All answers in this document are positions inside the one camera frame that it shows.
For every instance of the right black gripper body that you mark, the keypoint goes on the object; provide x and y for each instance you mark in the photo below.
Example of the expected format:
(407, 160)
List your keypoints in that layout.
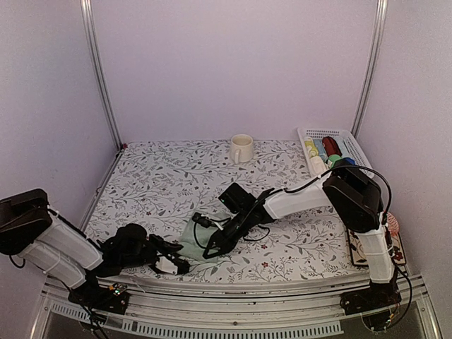
(230, 242)

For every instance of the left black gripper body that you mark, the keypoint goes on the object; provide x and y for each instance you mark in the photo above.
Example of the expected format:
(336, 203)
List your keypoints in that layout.
(153, 239)

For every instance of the mint green towel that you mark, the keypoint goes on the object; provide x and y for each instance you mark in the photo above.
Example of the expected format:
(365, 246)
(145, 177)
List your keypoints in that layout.
(194, 239)

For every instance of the cream white towel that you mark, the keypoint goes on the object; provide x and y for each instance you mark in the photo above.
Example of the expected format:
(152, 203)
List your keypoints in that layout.
(318, 165)

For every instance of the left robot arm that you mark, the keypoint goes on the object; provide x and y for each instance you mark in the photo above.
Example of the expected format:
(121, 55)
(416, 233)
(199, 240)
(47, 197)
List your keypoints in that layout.
(32, 230)

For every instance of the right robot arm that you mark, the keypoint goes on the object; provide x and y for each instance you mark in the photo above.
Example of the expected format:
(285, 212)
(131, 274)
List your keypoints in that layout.
(355, 197)

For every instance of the cream ceramic mug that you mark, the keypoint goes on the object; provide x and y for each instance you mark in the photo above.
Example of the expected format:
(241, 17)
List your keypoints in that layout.
(241, 148)

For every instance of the floral table mat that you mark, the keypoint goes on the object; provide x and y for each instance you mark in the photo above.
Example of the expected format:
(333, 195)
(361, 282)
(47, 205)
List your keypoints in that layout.
(159, 184)

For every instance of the yellow rolled towel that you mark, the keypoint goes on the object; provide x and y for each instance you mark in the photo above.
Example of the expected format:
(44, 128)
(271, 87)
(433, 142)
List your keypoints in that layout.
(312, 150)

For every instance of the light blue rolled towel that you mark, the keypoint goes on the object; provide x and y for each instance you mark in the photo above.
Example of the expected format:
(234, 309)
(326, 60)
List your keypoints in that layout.
(321, 150)

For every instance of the green rolled towel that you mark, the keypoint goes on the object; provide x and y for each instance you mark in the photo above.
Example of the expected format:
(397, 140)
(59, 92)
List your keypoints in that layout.
(332, 159)

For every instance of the red rolled towel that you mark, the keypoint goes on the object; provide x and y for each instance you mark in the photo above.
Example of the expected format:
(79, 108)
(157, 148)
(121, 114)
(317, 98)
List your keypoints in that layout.
(331, 146)

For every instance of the white plastic basket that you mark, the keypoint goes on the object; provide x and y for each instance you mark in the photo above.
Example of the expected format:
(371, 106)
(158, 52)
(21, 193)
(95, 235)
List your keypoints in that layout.
(346, 141)

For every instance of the floral square plate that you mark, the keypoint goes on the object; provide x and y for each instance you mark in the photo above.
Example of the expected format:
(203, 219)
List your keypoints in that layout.
(358, 257)

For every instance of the red patterned bowl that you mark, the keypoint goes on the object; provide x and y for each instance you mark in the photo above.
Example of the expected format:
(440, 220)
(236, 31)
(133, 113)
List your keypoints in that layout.
(392, 224)

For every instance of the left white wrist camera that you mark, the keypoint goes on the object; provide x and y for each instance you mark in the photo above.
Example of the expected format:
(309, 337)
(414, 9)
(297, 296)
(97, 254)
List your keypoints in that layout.
(166, 266)

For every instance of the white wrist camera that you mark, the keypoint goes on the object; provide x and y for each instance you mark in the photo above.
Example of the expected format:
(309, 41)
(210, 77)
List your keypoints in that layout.
(166, 266)
(205, 221)

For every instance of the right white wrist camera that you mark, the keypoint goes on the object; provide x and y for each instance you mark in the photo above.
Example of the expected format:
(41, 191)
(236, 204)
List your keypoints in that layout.
(205, 221)

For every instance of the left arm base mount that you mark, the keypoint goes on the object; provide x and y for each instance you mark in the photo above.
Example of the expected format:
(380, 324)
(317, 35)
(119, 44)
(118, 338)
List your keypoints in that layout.
(91, 296)

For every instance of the aluminium front rail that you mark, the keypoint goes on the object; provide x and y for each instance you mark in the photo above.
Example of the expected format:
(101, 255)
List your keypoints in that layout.
(297, 309)

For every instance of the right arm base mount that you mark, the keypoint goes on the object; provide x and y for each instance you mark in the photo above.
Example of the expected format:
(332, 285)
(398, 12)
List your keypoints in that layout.
(376, 296)

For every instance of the right aluminium frame post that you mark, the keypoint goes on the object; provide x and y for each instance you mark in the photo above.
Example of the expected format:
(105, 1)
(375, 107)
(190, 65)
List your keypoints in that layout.
(375, 48)

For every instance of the aluminium frame post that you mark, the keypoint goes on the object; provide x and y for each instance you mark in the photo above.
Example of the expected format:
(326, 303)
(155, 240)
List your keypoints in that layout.
(375, 48)
(90, 34)

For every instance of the left aluminium frame post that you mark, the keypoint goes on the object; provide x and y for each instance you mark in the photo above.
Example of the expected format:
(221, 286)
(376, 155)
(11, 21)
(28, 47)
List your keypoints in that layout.
(90, 34)

